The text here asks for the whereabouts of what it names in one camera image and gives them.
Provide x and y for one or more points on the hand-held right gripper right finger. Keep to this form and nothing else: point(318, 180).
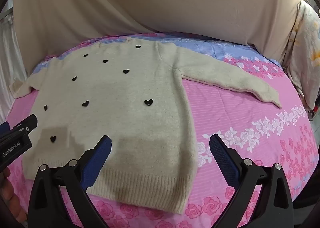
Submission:
point(222, 155)

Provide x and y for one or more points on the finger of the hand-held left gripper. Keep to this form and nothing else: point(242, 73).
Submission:
point(26, 124)

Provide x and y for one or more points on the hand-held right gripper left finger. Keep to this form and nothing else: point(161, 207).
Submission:
point(98, 158)

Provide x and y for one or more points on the cream sweater with black hearts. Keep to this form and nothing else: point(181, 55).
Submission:
point(125, 105)

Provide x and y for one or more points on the person's left hand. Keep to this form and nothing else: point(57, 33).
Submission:
point(11, 193)

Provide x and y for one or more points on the pink floral bedsheet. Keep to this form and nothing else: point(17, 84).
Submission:
point(237, 118)

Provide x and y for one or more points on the white curtain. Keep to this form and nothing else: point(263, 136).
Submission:
point(10, 55)

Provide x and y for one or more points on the floral pillow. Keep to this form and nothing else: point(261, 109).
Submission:
point(305, 42)

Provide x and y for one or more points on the beige draped cloth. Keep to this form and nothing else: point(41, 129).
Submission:
point(162, 0)

